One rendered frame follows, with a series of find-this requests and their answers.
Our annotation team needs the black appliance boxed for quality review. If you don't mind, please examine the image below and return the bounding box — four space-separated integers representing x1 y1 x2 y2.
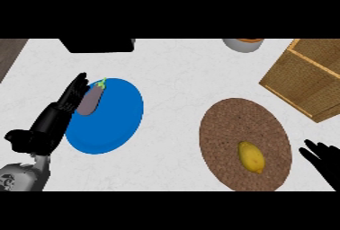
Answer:
58 39 137 54

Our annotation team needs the brown wooden panel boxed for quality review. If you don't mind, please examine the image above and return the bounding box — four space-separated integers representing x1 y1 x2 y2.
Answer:
0 39 29 84

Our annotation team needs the brown wicker basket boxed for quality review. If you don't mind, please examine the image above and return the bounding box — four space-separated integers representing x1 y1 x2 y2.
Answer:
257 39 340 124

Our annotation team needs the yellow lemon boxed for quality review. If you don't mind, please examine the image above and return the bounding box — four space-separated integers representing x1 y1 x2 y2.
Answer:
236 140 267 174

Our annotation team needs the grey bowl with orange rim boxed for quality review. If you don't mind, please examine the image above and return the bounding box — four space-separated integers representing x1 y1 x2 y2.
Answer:
221 39 265 54

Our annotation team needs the brown round woven placemat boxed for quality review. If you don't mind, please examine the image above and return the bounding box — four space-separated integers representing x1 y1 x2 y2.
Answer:
197 97 293 192

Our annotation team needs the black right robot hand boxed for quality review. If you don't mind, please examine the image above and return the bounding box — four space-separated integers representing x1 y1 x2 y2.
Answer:
296 138 340 192

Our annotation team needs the blue round plate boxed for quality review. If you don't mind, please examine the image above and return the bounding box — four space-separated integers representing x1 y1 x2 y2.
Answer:
64 77 144 155

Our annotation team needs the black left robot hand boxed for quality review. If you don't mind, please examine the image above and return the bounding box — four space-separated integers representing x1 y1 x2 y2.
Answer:
4 72 92 156

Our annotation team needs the purple eggplant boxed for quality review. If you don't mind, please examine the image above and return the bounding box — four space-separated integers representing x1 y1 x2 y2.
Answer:
75 77 107 117

